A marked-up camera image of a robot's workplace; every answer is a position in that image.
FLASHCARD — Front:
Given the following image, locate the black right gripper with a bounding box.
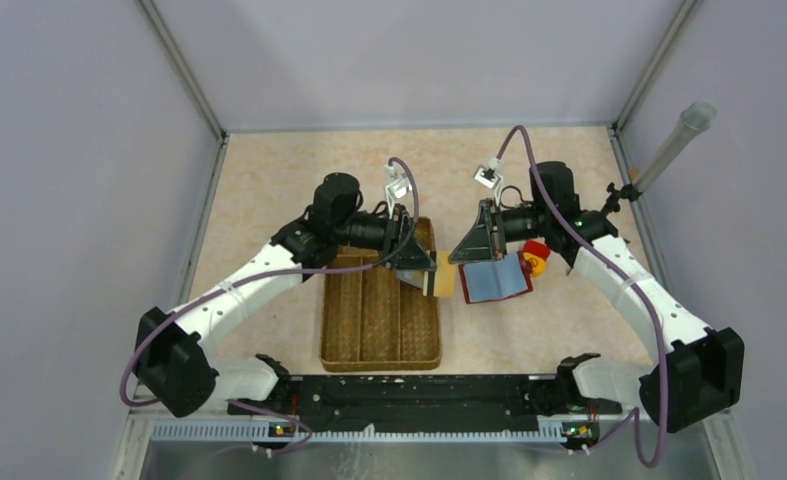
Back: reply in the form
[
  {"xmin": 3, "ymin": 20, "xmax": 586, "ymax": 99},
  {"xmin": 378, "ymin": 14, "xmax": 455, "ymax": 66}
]
[{"xmin": 449, "ymin": 198, "xmax": 549, "ymax": 264}]

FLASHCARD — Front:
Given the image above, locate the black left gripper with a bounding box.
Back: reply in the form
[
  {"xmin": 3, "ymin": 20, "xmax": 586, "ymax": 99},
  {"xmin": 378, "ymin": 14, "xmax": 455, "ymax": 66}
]
[{"xmin": 334, "ymin": 204, "xmax": 437, "ymax": 272}]

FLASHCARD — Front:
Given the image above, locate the gold credit card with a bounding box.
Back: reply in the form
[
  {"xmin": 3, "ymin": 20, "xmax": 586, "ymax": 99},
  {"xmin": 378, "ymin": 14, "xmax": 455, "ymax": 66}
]
[{"xmin": 422, "ymin": 250, "xmax": 456, "ymax": 298}]

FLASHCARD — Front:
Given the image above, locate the red leather card holder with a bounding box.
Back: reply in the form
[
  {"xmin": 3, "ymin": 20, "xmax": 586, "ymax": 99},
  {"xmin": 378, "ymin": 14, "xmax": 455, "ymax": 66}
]
[{"xmin": 459, "ymin": 252, "xmax": 534, "ymax": 304}]

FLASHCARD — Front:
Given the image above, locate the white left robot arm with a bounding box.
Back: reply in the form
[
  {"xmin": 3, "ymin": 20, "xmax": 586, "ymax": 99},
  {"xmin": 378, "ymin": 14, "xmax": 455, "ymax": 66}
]
[{"xmin": 123, "ymin": 166, "xmax": 437, "ymax": 418}]

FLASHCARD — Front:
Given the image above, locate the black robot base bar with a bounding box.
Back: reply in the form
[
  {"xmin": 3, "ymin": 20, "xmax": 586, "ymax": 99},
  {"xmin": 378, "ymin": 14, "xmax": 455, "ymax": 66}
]
[{"xmin": 255, "ymin": 374, "xmax": 622, "ymax": 435}]

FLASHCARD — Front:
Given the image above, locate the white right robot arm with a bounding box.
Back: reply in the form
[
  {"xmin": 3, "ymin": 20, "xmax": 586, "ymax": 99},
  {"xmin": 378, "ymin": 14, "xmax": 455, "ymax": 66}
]
[{"xmin": 449, "ymin": 161, "xmax": 745, "ymax": 433}]

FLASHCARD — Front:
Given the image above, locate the red yellow plastic case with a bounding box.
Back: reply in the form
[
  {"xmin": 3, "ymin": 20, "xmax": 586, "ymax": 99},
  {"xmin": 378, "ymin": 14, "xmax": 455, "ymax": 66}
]
[{"xmin": 518, "ymin": 240, "xmax": 552, "ymax": 278}]

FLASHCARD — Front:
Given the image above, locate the woven bamboo tray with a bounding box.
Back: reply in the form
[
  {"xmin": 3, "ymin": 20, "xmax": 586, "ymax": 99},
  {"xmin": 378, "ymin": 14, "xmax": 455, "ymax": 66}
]
[{"xmin": 319, "ymin": 216, "xmax": 444, "ymax": 374}]

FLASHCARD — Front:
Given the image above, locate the black mini tripod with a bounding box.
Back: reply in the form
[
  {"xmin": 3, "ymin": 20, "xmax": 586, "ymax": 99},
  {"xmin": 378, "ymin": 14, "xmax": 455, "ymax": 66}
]
[{"xmin": 600, "ymin": 182, "xmax": 642, "ymax": 216}]

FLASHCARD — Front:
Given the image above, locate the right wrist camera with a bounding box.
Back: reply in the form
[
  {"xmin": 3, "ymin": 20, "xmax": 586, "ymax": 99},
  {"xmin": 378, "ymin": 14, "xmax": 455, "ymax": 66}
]
[{"xmin": 474, "ymin": 157, "xmax": 504, "ymax": 190}]

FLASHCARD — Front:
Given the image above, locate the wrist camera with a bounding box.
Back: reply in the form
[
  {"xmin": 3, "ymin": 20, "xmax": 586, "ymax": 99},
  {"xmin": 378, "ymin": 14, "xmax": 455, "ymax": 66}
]
[
  {"xmin": 474, "ymin": 157, "xmax": 504, "ymax": 190},
  {"xmin": 384, "ymin": 164, "xmax": 412, "ymax": 217}
]

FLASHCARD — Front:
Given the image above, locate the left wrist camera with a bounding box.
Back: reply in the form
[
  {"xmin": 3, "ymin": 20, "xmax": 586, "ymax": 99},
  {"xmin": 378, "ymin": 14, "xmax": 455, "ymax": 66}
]
[{"xmin": 384, "ymin": 164, "xmax": 412, "ymax": 217}]

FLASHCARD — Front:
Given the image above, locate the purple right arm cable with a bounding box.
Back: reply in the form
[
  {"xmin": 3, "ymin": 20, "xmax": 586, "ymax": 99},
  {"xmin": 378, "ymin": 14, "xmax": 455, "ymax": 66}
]
[{"xmin": 495, "ymin": 124, "xmax": 670, "ymax": 469}]

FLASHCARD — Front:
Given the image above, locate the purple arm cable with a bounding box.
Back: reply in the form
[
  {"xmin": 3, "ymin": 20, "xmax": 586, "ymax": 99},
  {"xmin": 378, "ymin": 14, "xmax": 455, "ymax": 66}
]
[
  {"xmin": 495, "ymin": 124, "xmax": 670, "ymax": 469},
  {"xmin": 118, "ymin": 156, "xmax": 422, "ymax": 409}
]

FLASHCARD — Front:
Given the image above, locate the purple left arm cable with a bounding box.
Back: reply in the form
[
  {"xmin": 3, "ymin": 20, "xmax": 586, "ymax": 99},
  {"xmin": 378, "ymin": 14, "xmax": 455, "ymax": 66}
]
[{"xmin": 118, "ymin": 156, "xmax": 422, "ymax": 409}]

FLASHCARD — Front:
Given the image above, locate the aluminium frame rail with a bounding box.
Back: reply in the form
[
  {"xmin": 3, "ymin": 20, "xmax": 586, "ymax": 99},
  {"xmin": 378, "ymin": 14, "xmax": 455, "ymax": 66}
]
[{"xmin": 134, "ymin": 0, "xmax": 227, "ymax": 144}]

